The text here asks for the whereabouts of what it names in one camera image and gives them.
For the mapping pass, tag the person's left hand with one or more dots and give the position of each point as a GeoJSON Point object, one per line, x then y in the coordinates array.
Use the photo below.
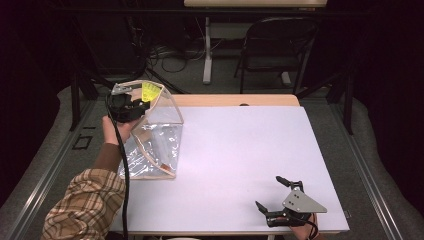
{"type": "Point", "coordinates": [115, 130]}

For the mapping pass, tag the black floor socket frame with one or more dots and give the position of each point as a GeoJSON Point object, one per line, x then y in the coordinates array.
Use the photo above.
{"type": "Point", "coordinates": [82, 142]}

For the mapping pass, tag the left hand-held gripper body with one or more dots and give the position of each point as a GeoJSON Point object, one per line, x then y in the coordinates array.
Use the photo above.
{"type": "Point", "coordinates": [122, 106]}

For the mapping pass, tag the wooden table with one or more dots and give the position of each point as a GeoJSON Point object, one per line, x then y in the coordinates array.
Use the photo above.
{"type": "Point", "coordinates": [233, 100]}

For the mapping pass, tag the metal floor rail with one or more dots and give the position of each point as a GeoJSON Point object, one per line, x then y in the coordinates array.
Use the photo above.
{"type": "Point", "coordinates": [40, 186]}
{"type": "Point", "coordinates": [366, 173]}

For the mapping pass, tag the black metal stand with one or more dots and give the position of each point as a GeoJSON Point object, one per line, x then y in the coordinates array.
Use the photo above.
{"type": "Point", "coordinates": [348, 103]}
{"type": "Point", "coordinates": [75, 100]}

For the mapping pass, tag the black folding chair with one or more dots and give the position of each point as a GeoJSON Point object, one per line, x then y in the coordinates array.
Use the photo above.
{"type": "Point", "coordinates": [283, 36]}

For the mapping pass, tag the yellow shuttlecock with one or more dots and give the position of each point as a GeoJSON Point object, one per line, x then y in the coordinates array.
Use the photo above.
{"type": "Point", "coordinates": [150, 92]}

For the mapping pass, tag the white table cover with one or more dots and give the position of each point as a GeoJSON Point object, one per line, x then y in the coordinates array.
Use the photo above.
{"type": "Point", "coordinates": [240, 156]}

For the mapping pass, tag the transparent bag with beige trim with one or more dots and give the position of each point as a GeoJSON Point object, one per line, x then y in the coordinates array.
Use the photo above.
{"type": "Point", "coordinates": [163, 146]}

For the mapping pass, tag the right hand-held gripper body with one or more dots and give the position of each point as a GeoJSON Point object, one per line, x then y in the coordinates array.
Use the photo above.
{"type": "Point", "coordinates": [301, 204]}

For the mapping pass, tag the white background desk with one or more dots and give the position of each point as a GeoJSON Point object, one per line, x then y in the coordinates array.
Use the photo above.
{"type": "Point", "coordinates": [207, 50]}

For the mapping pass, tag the person's right hand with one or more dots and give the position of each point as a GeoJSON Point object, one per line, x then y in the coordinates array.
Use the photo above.
{"type": "Point", "coordinates": [301, 231]}

